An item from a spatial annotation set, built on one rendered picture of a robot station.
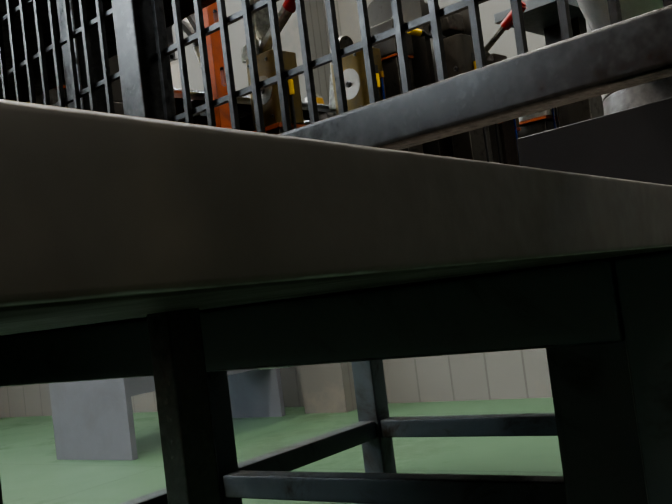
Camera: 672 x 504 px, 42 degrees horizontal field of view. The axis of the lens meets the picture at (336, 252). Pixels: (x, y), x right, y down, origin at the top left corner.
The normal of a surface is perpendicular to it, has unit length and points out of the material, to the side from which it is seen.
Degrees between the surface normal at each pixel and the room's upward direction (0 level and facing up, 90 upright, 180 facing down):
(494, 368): 90
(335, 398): 90
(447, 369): 90
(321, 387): 90
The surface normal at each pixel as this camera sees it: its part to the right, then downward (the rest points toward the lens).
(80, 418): -0.58, 0.03
